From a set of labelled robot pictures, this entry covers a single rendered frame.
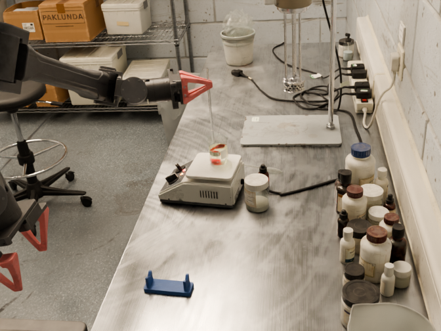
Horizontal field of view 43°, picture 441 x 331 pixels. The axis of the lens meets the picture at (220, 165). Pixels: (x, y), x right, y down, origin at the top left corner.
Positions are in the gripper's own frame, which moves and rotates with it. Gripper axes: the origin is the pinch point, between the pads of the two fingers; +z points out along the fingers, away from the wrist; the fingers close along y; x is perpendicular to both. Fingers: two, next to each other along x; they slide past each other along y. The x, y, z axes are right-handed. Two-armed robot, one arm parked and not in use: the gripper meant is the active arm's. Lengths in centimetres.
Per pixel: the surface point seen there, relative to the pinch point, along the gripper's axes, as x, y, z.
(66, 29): 41, 220, -60
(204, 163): 21.3, 0.4, -2.7
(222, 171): 21.3, -4.4, 1.3
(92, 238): 105, 94, -50
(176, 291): 29.4, -36.1, -13.6
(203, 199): 27.7, -6.1, -4.2
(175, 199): 28.7, -3.1, -11.2
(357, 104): 26, 35, 51
